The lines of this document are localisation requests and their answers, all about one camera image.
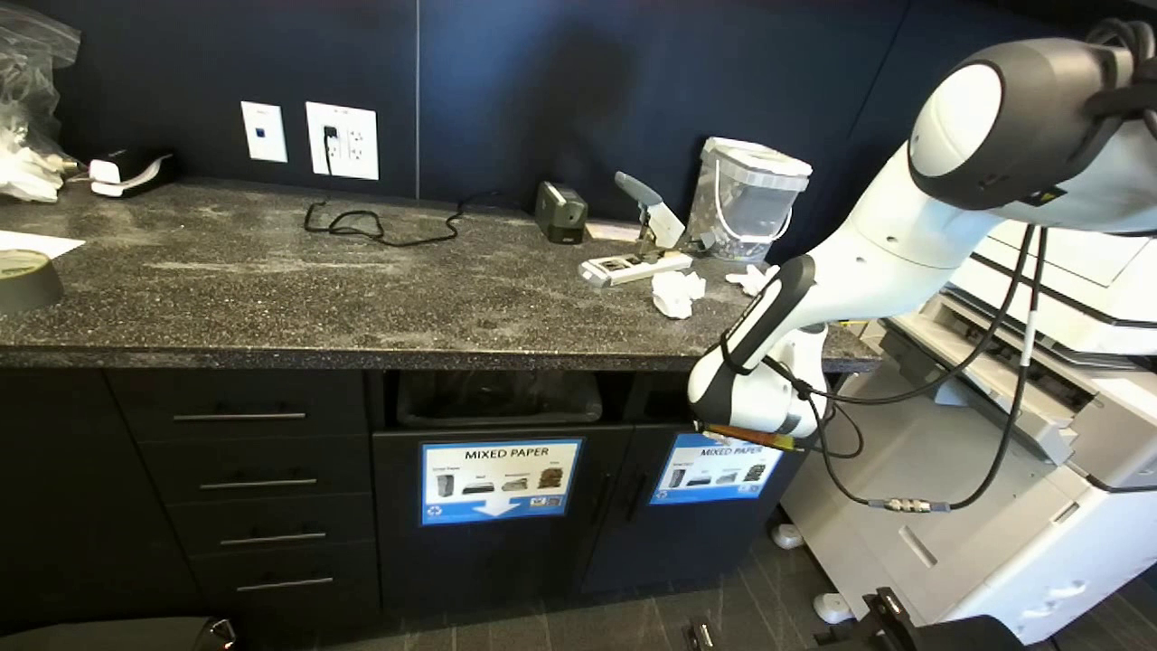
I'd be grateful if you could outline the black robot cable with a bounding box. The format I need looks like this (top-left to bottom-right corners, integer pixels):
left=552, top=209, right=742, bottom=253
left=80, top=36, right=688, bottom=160
left=771, top=219, right=1052, bottom=516

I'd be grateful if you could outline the black stand base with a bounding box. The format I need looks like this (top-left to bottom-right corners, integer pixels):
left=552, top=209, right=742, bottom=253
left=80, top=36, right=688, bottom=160
left=856, top=584, right=1026, bottom=651

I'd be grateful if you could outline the white flat stapler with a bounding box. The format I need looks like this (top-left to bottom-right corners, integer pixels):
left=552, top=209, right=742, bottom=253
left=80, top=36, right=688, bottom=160
left=574, top=246, right=699, bottom=289

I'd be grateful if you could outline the black base cabinet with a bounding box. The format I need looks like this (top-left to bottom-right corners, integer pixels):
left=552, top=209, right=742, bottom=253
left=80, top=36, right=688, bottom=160
left=0, top=353, right=834, bottom=645

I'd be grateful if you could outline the black tape dispenser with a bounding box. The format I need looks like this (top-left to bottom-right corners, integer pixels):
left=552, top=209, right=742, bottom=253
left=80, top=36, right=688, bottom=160
left=530, top=177, right=594, bottom=248

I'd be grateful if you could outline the flat white paper sheet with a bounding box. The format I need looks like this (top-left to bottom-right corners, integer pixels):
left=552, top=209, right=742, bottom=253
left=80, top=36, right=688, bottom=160
left=0, top=229, right=85, bottom=264

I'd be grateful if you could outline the mixed paper sign down arrow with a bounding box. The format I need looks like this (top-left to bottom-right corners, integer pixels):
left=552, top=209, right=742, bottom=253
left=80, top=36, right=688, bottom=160
left=414, top=434, right=585, bottom=533

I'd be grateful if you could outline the mixed paper sign up arrow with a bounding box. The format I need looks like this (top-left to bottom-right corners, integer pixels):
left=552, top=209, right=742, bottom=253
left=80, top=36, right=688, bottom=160
left=646, top=432, right=789, bottom=509

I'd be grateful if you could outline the white wall outlet plate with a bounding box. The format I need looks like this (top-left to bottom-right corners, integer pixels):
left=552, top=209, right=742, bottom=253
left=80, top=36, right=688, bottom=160
left=301, top=96, right=384, bottom=184

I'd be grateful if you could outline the clear plastic bag with contents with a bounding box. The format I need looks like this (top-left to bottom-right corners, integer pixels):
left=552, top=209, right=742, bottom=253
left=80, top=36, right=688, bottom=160
left=0, top=2, right=85, bottom=205

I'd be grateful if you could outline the large white office printer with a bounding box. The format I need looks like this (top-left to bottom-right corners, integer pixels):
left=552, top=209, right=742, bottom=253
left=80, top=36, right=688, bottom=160
left=776, top=217, right=1157, bottom=647

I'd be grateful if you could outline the thin black power cable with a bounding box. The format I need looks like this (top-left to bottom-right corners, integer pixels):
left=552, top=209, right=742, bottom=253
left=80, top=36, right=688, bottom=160
left=301, top=195, right=467, bottom=248

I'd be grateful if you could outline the translucent plastic bucket with lid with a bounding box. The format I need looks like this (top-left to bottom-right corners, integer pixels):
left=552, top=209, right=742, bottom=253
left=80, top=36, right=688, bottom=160
left=682, top=133, right=813, bottom=268

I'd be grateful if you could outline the paper with scribbles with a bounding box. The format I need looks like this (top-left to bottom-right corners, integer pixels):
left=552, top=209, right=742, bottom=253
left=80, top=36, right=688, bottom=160
left=646, top=264, right=711, bottom=327

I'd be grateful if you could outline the black drawer silver handle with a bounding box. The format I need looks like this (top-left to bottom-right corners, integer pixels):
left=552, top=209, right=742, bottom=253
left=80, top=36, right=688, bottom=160
left=176, top=552, right=379, bottom=627
left=139, top=441, right=372, bottom=504
left=104, top=369, right=372, bottom=450
left=160, top=500, right=377, bottom=559

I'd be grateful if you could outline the white and black device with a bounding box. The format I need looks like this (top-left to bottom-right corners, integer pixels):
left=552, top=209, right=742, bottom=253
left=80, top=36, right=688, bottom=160
left=83, top=146, right=176, bottom=204

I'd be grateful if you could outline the grey lever hole punch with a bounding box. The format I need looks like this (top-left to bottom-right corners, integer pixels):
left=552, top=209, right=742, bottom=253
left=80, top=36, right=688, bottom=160
left=611, top=168, right=689, bottom=264

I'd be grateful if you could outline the black bin cabinet door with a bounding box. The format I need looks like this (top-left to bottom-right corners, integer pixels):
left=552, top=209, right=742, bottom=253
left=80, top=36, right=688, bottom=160
left=582, top=414, right=825, bottom=600
left=367, top=421, right=627, bottom=620

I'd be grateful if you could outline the white wall switch plate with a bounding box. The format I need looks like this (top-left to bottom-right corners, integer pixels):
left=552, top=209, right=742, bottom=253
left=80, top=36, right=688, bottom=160
left=236, top=96, right=294, bottom=168

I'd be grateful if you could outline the crumpled white paper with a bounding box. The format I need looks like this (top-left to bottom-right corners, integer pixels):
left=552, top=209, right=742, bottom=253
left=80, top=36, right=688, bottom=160
left=721, top=262, right=784, bottom=301

